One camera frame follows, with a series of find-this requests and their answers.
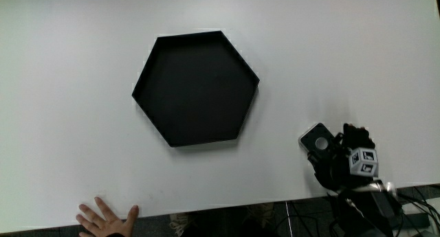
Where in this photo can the person's right hand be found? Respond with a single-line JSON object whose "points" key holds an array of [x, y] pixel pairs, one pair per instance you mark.
{"points": [[331, 166]]}

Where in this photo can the white desk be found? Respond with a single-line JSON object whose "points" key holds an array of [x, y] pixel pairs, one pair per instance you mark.
{"points": [[68, 92]]}

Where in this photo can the person's right forearm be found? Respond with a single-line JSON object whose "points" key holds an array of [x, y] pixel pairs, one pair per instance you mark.
{"points": [[368, 211]]}

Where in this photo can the person's left hand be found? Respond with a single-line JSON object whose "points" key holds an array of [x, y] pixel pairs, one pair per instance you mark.
{"points": [[106, 222]]}

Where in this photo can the black speaker with silver edge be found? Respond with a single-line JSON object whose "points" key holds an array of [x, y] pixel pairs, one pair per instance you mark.
{"points": [[314, 136]]}

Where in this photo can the black hexagonal tray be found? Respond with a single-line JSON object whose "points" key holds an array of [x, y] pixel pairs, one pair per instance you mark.
{"points": [[196, 89]]}

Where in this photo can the beige shoe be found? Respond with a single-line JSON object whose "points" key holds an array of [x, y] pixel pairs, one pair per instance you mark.
{"points": [[262, 213], [179, 224]]}

